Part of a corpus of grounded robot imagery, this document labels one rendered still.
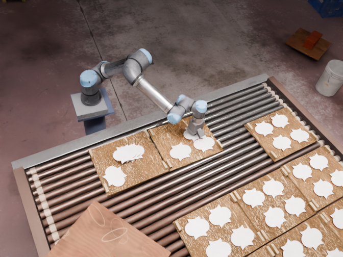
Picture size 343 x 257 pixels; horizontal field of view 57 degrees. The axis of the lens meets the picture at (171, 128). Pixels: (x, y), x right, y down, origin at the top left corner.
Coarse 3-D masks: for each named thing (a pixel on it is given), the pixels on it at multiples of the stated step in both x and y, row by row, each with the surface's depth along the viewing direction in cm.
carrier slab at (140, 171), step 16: (112, 144) 208; (128, 144) 210; (144, 144) 211; (96, 160) 200; (112, 160) 201; (144, 160) 204; (160, 160) 205; (128, 176) 195; (144, 176) 196; (112, 192) 188
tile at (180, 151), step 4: (180, 144) 213; (172, 148) 211; (176, 148) 211; (180, 148) 211; (184, 148) 211; (188, 148) 212; (172, 152) 208; (176, 152) 209; (180, 152) 209; (184, 152) 209; (188, 152) 210; (172, 156) 207; (176, 156) 207; (180, 156) 207; (184, 156) 208; (188, 156) 208; (180, 160) 205
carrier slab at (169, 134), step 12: (180, 120) 227; (156, 132) 218; (168, 132) 219; (180, 132) 220; (204, 132) 223; (156, 144) 212; (168, 144) 213; (192, 144) 215; (216, 144) 217; (168, 156) 207; (192, 156) 209; (204, 156) 210; (168, 168) 202
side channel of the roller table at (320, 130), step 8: (272, 80) 261; (280, 88) 256; (288, 96) 252; (296, 104) 247; (304, 112) 243; (304, 120) 243; (312, 120) 239; (312, 128) 239; (320, 128) 235; (320, 136) 235; (328, 136) 231; (328, 144) 230; (336, 144) 227; (336, 152) 226
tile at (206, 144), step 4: (204, 136) 219; (196, 140) 216; (200, 140) 217; (204, 140) 217; (208, 140) 217; (212, 140) 218; (196, 144) 214; (200, 144) 215; (204, 144) 215; (208, 144) 215; (212, 144) 216; (196, 148) 213; (200, 148) 213; (204, 148) 213; (208, 148) 213; (212, 148) 214
